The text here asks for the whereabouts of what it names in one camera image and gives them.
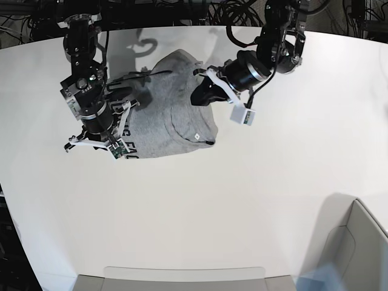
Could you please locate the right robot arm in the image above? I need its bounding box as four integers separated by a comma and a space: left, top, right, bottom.
61, 14, 139, 159

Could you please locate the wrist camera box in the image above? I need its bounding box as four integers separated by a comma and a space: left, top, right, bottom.
107, 138, 129, 159
230, 105, 256, 126

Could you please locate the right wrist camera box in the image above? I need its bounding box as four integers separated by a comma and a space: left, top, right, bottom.
107, 138, 129, 159

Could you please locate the black cable bundle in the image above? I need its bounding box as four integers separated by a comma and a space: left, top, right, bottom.
209, 0, 266, 28

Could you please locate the grey T-shirt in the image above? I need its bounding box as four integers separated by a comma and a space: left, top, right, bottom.
123, 50, 218, 159

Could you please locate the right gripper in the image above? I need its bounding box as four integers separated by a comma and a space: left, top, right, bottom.
64, 81, 152, 152

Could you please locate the grey box at right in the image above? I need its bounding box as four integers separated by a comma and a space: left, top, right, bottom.
325, 199, 387, 290

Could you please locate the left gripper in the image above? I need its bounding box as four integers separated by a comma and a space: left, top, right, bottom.
190, 50, 271, 106

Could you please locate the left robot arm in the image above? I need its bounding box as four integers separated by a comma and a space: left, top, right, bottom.
212, 1, 309, 108

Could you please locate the blue blurred object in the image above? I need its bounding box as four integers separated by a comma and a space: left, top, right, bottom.
295, 263, 343, 291

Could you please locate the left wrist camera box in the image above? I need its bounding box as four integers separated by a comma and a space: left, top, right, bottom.
230, 105, 256, 126

